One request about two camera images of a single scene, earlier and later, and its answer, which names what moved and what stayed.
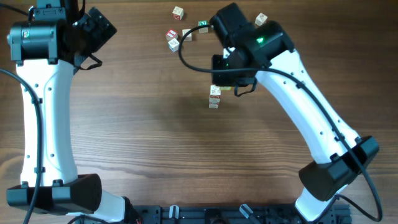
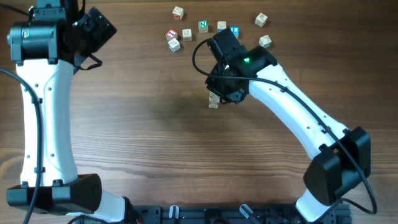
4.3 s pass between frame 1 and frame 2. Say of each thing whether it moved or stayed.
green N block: stayed
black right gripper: moved
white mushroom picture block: stayed
